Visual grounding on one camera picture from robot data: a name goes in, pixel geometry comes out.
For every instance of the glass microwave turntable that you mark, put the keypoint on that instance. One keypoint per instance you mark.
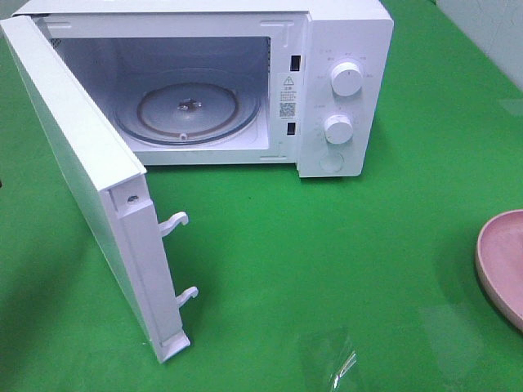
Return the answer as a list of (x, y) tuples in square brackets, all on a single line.
[(187, 106)]

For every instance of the pink round plate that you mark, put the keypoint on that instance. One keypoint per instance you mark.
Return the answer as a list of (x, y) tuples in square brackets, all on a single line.
[(499, 263)]

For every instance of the white microwave knob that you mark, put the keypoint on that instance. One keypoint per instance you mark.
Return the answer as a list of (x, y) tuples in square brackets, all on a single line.
[(346, 78), (338, 129)]

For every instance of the white microwave oven body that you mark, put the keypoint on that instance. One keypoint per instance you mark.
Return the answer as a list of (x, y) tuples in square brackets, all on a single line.
[(288, 46)]

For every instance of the round microwave door button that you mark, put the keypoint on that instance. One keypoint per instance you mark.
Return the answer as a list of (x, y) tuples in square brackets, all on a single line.
[(332, 162)]

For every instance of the clear tape piece on table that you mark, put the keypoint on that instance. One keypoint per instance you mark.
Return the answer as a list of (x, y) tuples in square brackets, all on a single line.
[(329, 361)]

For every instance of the white microwave door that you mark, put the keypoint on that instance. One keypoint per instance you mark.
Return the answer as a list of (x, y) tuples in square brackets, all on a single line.
[(108, 183)]

